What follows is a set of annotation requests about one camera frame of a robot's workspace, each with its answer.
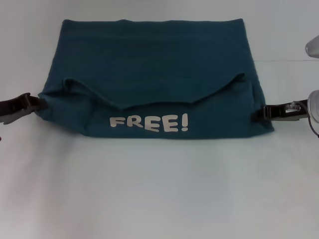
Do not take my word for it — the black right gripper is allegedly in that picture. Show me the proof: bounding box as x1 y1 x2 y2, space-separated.
251 99 309 123

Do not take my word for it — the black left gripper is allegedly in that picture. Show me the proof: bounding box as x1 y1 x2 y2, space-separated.
0 92 48 124

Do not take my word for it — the teal blue t-shirt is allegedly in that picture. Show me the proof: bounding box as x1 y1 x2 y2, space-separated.
37 17 276 139

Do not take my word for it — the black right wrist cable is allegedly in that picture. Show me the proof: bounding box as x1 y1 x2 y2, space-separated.
308 117 319 139

